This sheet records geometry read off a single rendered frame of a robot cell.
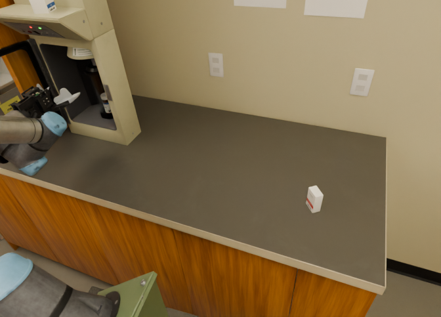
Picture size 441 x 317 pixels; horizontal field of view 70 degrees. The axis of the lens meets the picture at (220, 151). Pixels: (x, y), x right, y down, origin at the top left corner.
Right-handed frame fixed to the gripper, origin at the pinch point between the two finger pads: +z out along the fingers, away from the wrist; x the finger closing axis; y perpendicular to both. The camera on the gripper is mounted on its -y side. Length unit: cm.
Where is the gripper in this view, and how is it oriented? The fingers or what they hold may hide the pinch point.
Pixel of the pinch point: (65, 91)
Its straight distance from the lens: 134.3
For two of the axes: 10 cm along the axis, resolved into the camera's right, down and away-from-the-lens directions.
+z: 3.7, -6.6, 6.5
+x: -9.3, -2.0, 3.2
